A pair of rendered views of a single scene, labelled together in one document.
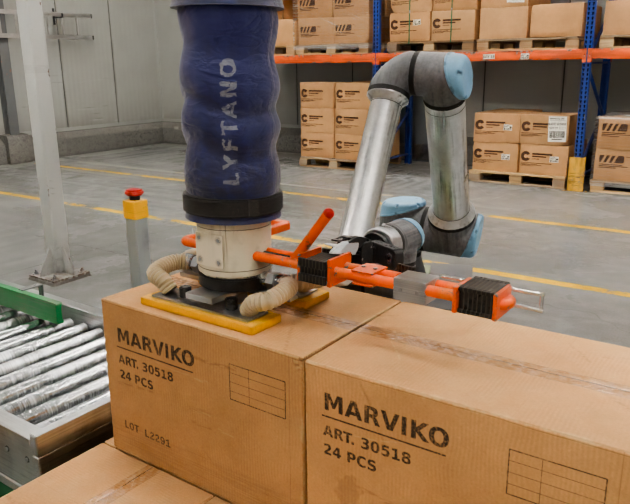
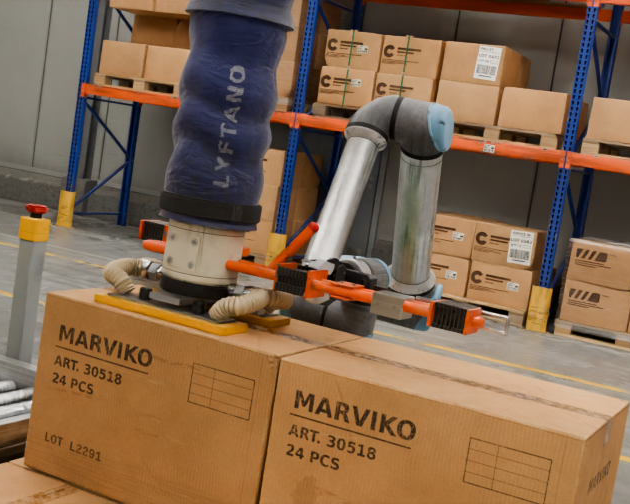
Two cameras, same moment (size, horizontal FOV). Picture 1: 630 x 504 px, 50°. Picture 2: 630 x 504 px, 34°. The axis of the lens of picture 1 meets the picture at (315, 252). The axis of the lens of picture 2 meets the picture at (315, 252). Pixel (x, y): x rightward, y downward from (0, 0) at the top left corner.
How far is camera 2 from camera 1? 0.82 m
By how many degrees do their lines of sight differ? 13
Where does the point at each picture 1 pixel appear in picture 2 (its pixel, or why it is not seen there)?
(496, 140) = (441, 251)
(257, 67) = (263, 79)
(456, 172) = (423, 229)
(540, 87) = (503, 192)
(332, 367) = (309, 364)
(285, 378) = (256, 377)
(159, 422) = (92, 432)
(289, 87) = (166, 140)
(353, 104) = not seen: hidden behind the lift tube
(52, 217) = not seen: outside the picture
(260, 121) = (257, 130)
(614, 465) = (558, 446)
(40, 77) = not seen: outside the picture
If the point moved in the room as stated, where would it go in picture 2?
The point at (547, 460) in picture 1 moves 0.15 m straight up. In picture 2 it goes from (502, 446) to (517, 363)
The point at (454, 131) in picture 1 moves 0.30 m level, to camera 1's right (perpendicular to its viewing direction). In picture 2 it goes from (428, 183) to (536, 200)
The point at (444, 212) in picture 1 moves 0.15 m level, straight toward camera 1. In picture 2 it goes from (403, 273) to (405, 280)
